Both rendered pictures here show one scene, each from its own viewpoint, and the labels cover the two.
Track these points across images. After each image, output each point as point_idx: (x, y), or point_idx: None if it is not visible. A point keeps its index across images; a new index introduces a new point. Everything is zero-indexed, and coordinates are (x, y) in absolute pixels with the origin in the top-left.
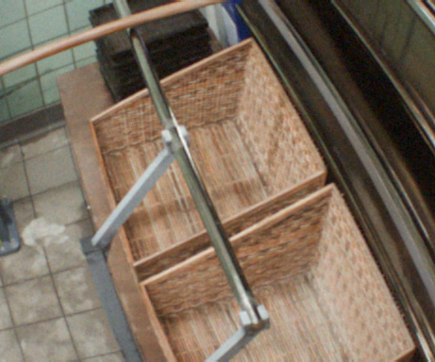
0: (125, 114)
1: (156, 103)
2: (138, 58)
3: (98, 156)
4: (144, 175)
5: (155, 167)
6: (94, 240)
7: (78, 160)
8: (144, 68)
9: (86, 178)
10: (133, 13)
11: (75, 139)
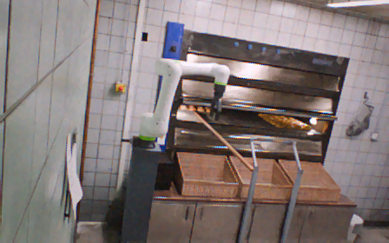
0: (181, 178)
1: (242, 137)
2: (227, 135)
3: (199, 181)
4: (253, 147)
5: (253, 145)
6: (256, 165)
7: (179, 198)
8: (231, 135)
9: (187, 198)
10: None
11: (169, 197)
